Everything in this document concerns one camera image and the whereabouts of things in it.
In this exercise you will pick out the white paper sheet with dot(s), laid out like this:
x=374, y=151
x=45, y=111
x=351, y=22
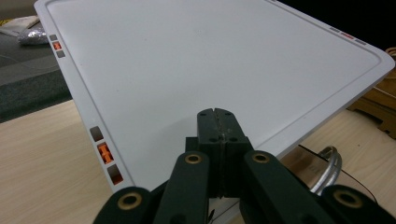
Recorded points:
x=18, y=25

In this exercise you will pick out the tan suede boot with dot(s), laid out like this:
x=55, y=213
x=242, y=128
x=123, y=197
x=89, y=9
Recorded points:
x=379, y=105

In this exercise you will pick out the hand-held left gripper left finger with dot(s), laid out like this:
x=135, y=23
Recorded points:
x=208, y=130

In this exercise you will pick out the silver foil bag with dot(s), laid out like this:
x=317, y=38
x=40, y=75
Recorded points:
x=34, y=36

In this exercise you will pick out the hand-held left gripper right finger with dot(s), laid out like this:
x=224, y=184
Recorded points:
x=232, y=137

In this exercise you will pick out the white two-tier shoe rack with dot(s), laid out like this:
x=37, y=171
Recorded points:
x=202, y=62

